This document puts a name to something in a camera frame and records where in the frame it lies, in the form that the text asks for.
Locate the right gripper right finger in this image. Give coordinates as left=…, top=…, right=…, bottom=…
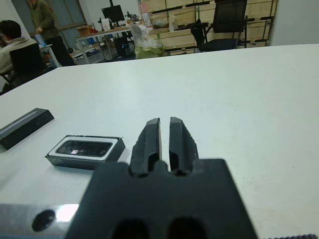
left=168, top=116, right=200, bottom=175

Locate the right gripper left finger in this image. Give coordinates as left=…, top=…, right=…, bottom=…
left=130, top=118, right=162, bottom=176

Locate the slim black camera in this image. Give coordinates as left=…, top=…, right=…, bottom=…
left=55, top=140, right=112, bottom=157

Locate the black box lid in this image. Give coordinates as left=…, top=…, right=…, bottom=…
left=0, top=108, right=55, bottom=151

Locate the black box white insert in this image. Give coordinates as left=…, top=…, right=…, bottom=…
left=44, top=135, right=126, bottom=171

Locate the orange cardboard box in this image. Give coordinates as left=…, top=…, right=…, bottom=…
left=76, top=24, right=97, bottom=35

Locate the yellow green bag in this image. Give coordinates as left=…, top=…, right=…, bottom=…
left=134, top=46, right=165, bottom=60

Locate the black computer tower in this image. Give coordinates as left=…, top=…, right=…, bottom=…
left=114, top=36, right=130, bottom=59

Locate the light wooden crate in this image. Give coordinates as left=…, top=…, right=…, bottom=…
left=149, top=0, right=197, bottom=13
left=245, top=18, right=272, bottom=47
left=246, top=0, right=278, bottom=19
left=149, top=11, right=197, bottom=32
left=160, top=29, right=199, bottom=54

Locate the clear plastic bag heap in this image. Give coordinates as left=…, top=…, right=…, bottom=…
left=131, top=23, right=164, bottom=48

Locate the white office desk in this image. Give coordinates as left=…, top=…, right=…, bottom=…
left=75, top=26, right=137, bottom=64

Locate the pink white carton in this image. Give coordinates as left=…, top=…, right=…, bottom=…
left=141, top=12, right=152, bottom=28

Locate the black office chair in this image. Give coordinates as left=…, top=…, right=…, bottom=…
left=199, top=0, right=249, bottom=52

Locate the black computer monitor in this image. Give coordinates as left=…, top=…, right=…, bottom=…
left=101, top=0, right=125, bottom=25

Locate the black desk chair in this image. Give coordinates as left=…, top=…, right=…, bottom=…
left=0, top=42, right=48, bottom=94

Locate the standing person olive sweater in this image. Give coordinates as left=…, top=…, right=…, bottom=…
left=27, top=0, right=75, bottom=67

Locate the seated person white hoodie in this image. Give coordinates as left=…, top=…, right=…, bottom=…
left=0, top=19, right=38, bottom=74

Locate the window with dark frame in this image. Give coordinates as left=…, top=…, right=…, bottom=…
left=12, top=0, right=87, bottom=35

